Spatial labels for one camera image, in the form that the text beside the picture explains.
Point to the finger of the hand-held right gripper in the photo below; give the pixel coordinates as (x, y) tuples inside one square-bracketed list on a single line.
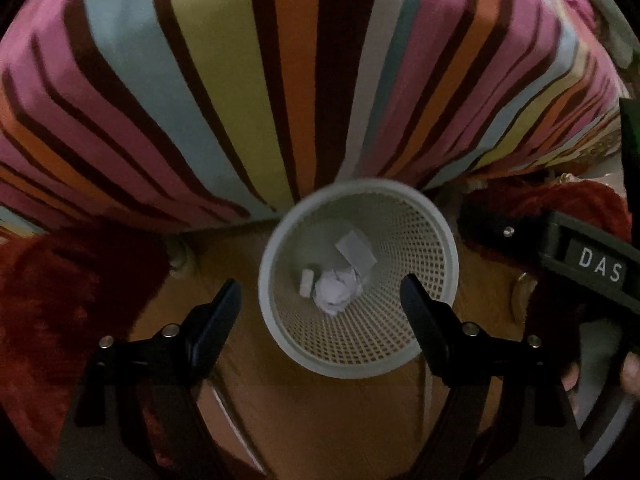
[(500, 235)]

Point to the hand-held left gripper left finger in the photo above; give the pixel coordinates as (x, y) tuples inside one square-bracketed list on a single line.
[(220, 312)]

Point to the small white paper scrap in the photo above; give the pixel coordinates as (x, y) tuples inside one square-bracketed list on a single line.
[(306, 284)]

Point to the striped multicolour bed sheet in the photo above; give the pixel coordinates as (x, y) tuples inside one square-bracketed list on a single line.
[(240, 85)]

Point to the crumpled white paper ball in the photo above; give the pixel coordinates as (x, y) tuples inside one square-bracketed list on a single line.
[(337, 292)]

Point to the white mesh waste basket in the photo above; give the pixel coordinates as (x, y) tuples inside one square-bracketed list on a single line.
[(400, 240)]

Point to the person's right hand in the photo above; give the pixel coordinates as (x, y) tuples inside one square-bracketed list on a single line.
[(631, 372)]

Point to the flat white paper piece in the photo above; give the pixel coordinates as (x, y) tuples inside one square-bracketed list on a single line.
[(356, 250)]

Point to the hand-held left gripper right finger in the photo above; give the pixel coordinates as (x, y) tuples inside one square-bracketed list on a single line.
[(417, 310)]

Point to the red shaggy rug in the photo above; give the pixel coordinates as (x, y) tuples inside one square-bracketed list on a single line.
[(60, 300)]

